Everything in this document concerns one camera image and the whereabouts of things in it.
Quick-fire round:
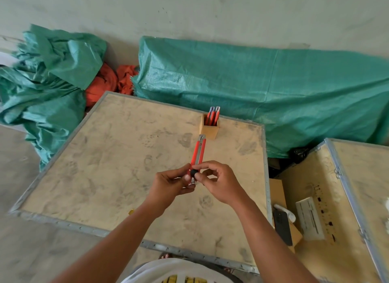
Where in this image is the person's left hand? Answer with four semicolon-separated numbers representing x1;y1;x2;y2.
151;164;197;209

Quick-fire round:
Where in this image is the person's right hand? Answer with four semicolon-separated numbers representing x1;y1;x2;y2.
193;160;252;208

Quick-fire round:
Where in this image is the person's left forearm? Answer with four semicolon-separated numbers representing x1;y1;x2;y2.
51;198;162;283

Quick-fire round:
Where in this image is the person's right forearm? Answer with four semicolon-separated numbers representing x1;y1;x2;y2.
233;197;320;283

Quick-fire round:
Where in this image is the small wooden holder box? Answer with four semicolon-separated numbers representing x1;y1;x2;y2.
199;113;220;140

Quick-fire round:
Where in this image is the large wooden crate metal edging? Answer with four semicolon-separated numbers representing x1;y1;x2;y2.
9;91;273;275

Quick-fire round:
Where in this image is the brown cardboard box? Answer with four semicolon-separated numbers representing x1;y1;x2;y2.
269;178;304;254

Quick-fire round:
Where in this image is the white plastic charger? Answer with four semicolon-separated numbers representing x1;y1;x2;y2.
273;203;296;223

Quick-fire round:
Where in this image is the black plastic bag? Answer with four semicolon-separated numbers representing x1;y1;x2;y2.
288;146;311;165

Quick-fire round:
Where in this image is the black smartphone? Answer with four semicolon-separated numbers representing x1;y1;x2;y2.
272;208;293;247

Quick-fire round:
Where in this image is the spread green tarp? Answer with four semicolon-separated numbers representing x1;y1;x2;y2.
131;35;389;159

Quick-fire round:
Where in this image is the white paper label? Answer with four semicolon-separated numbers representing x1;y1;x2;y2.
295;197;325;242

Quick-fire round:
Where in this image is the orange cloth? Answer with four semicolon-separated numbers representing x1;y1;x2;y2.
84;63;140;107

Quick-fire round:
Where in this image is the wooden crate with metal latches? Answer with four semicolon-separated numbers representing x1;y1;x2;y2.
275;138;389;283

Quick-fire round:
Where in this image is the crumpled green tarp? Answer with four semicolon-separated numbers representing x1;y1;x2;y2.
0;24;108;173

